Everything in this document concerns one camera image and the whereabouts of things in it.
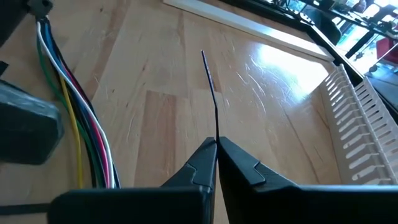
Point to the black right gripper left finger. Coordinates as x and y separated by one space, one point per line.
199 171

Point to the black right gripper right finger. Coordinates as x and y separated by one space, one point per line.
239 168

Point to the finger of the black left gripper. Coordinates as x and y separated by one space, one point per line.
12 15
28 130

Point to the black zip tie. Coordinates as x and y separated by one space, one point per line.
212 93

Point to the white duct cover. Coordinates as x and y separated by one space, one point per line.
248 26

